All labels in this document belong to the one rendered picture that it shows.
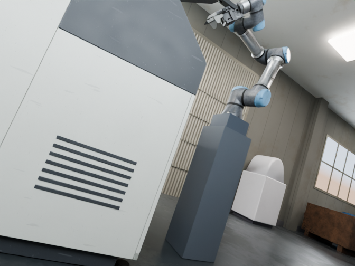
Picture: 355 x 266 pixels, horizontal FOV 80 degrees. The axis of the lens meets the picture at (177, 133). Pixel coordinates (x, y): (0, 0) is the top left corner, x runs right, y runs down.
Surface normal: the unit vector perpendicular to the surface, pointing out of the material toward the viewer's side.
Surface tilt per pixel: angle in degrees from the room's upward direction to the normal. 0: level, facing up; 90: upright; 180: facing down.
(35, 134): 90
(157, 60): 90
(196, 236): 90
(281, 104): 90
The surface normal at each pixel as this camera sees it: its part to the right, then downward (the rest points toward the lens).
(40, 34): 0.35, -0.02
